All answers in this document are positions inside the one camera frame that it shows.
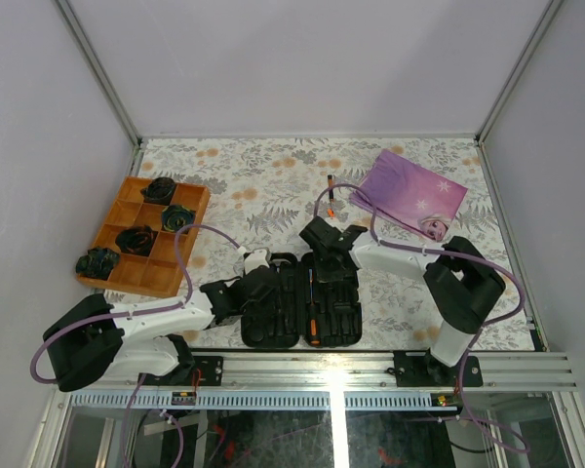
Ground dark rolled band lower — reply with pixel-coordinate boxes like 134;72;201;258
115;225;157;256

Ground dark rolled band outside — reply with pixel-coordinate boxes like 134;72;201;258
75;247;120;280

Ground black plastic tool case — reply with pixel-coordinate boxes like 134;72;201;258
241;253;363;350

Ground dark rolled band top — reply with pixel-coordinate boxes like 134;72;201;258
140;176;176;206

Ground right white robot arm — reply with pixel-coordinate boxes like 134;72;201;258
299;216;506;385

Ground orange compartment tray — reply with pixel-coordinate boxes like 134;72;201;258
77;176;210;297

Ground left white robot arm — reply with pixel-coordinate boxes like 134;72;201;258
40;266;281;392

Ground dark rolled band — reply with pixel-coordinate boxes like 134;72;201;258
161;205;196;233
115;225;157;256
140;176;176;206

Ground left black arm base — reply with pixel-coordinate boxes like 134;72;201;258
171;355;224;388

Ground aluminium front rail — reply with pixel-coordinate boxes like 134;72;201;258
66;351;577;410

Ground dark rolled band middle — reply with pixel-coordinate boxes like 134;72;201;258
161;205;196;233

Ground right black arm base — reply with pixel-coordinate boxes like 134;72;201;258
392;351;484;388

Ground black handled screwdriver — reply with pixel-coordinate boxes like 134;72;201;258
308;268;321;346

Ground small precision screwdriver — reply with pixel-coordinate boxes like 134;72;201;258
328;175;335;218

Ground purple printed pouch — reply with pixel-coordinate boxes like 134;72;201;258
350;150;467;243

